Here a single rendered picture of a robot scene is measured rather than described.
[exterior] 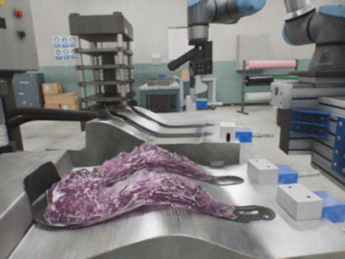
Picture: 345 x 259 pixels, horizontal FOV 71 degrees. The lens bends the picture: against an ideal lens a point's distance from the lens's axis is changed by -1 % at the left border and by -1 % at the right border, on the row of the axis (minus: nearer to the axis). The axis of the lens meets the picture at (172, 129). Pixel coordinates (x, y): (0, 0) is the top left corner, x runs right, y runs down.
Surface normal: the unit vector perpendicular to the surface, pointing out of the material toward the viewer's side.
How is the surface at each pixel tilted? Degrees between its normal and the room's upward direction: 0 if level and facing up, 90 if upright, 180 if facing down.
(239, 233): 23
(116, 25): 90
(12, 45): 90
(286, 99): 90
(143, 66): 90
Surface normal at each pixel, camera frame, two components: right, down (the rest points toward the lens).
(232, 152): -0.18, 0.23
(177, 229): 0.13, -0.97
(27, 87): 0.04, 0.23
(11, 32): 0.98, 0.02
